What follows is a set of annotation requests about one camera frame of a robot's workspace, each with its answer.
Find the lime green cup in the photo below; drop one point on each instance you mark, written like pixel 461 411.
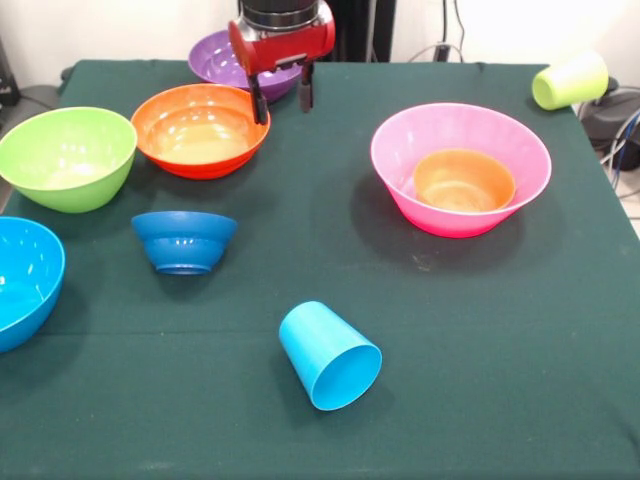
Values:
pixel 570 82

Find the small orange bowl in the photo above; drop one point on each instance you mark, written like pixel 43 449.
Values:
pixel 460 180

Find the large orange bowl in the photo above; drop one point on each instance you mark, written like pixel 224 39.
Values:
pixel 200 135

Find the purple bowl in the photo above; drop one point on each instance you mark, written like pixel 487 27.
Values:
pixel 215 60

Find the black box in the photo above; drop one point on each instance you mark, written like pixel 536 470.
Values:
pixel 7 75

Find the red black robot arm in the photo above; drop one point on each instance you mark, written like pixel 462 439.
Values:
pixel 280 7

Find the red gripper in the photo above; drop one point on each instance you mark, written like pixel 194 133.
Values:
pixel 285 45

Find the dark green table cloth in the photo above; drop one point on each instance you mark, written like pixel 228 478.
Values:
pixel 300 250

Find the pink bowl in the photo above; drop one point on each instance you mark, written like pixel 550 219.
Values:
pixel 450 125

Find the lime green bowl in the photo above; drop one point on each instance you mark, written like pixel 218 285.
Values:
pixel 65 160

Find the small dark blue bowl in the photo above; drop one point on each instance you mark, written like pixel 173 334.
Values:
pixel 182 245

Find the light blue cup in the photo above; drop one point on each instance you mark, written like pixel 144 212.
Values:
pixel 320 345

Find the light blue bowl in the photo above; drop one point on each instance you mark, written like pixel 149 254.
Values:
pixel 25 285

